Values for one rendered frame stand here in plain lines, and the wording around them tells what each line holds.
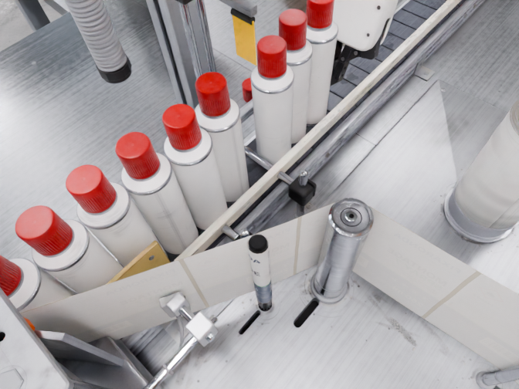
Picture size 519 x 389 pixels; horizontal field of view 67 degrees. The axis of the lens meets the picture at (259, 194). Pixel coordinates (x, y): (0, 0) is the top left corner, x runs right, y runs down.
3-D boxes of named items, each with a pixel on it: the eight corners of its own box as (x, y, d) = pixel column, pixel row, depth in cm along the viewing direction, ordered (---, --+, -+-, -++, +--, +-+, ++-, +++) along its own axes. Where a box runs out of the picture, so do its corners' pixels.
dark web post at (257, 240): (266, 315, 48) (258, 255, 32) (255, 305, 49) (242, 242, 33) (275, 304, 49) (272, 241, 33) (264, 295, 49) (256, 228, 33)
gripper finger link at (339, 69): (339, 42, 56) (325, 84, 61) (358, 52, 55) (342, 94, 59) (351, 38, 58) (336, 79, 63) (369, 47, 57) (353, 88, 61)
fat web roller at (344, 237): (332, 312, 48) (358, 251, 32) (303, 287, 49) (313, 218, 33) (354, 284, 49) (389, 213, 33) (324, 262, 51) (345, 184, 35)
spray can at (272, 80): (279, 176, 58) (279, 66, 41) (250, 160, 60) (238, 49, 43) (297, 152, 60) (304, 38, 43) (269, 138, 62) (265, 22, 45)
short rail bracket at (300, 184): (301, 228, 59) (305, 185, 49) (286, 217, 60) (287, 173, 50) (314, 214, 60) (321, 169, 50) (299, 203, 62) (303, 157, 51)
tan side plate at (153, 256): (113, 333, 46) (80, 313, 38) (110, 329, 46) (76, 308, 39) (177, 272, 50) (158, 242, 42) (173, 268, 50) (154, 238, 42)
